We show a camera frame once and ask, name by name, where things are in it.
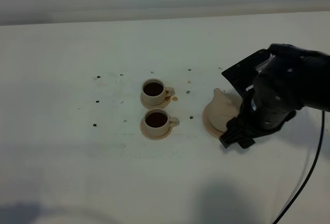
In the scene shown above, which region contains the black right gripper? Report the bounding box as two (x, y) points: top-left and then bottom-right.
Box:
(219, 44), (329, 149)

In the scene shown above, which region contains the beige ceramic teapot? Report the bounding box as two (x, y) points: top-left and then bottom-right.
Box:
(206, 88), (242, 132)

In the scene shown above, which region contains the beige teapot saucer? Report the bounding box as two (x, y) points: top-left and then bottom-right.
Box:
(202, 105), (226, 139)

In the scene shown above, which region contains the near beige cup saucer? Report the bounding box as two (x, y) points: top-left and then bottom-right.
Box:
(140, 119), (173, 141)

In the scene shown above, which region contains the beige cup saucer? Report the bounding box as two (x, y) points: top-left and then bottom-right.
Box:
(140, 92), (170, 109)
(140, 119), (173, 141)

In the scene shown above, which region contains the far beige cup saucer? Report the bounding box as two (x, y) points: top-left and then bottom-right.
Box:
(140, 92), (170, 109)

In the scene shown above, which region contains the near beige teacup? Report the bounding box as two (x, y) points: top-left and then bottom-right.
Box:
(143, 108), (180, 136)

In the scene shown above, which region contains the beige teacup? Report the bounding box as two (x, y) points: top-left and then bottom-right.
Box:
(141, 78), (175, 98)
(143, 108), (180, 136)

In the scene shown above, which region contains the far beige teacup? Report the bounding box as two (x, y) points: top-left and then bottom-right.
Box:
(141, 78), (175, 98)

